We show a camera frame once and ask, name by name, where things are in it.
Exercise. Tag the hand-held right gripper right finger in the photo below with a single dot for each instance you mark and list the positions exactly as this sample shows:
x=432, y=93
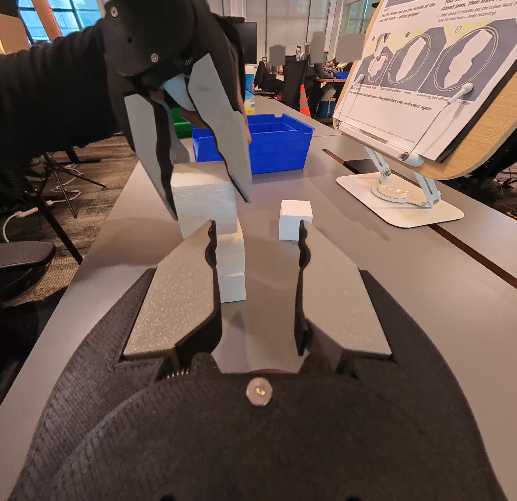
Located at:
x=339, y=307

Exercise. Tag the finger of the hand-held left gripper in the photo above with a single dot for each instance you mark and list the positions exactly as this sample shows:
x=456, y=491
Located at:
x=222, y=121
x=141, y=129

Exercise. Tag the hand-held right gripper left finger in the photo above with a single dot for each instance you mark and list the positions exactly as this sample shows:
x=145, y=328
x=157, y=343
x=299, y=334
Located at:
x=177, y=307

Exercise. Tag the person's left forearm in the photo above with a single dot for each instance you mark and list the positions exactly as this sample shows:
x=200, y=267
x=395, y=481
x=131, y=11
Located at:
x=48, y=88

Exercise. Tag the person's left hand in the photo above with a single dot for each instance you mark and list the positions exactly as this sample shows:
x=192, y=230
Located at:
x=194, y=119

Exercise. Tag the white wipes canister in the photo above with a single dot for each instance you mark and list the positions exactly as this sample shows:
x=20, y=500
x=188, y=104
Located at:
x=249, y=92

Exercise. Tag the green plastic bin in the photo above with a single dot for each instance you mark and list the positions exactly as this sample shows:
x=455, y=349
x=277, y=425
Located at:
x=181, y=127

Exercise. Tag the blue plastic bin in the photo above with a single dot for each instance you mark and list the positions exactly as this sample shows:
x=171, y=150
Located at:
x=274, y=153

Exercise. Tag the black monitor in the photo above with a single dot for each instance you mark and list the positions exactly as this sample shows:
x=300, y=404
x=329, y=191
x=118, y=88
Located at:
x=246, y=42

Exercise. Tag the orange traffic cone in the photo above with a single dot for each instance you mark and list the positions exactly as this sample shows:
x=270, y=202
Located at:
x=305, y=103

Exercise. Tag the black tripod stand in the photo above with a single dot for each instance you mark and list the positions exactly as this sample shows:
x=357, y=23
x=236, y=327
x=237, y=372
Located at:
x=60, y=185

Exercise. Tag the white stand with wooden board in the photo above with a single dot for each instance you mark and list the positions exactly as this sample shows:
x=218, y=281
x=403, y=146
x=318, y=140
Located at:
x=404, y=210

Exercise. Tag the black office chair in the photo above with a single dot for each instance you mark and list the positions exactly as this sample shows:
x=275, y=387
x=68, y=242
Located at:
x=24, y=262

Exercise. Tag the printed instruction sheet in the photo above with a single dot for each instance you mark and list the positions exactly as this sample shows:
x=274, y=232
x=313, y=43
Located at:
x=424, y=64

